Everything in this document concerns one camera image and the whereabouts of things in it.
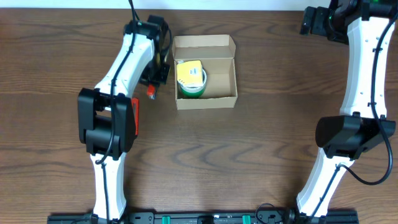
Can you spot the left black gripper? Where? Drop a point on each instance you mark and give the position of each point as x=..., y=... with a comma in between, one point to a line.
x=158, y=74

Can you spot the yellow sticky note pad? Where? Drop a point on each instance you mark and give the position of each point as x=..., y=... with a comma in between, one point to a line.
x=190, y=74

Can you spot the green tape roll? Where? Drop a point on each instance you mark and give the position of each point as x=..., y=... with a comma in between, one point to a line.
x=194, y=92

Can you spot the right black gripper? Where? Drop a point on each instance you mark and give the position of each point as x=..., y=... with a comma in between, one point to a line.
x=313, y=21

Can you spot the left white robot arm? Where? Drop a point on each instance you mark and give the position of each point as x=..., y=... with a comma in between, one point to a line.
x=108, y=114

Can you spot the black mounting rail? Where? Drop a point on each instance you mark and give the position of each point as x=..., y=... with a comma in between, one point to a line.
x=263, y=215

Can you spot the red utility knife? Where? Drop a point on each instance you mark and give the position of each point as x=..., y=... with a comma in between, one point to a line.
x=135, y=106

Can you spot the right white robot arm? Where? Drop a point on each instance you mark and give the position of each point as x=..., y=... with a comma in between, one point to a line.
x=366, y=27

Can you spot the cardboard box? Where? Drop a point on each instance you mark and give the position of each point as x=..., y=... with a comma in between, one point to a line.
x=216, y=54

